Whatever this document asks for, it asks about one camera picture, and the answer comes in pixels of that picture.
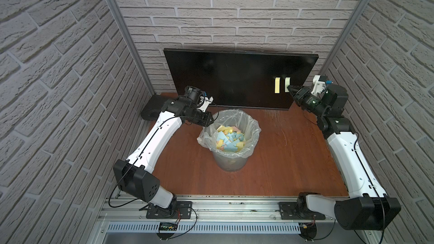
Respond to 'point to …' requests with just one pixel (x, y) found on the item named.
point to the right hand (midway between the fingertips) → (290, 87)
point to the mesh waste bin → (229, 163)
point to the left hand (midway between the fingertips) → (205, 115)
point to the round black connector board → (308, 230)
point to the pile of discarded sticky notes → (229, 139)
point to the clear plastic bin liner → (239, 120)
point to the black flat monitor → (240, 79)
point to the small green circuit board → (168, 226)
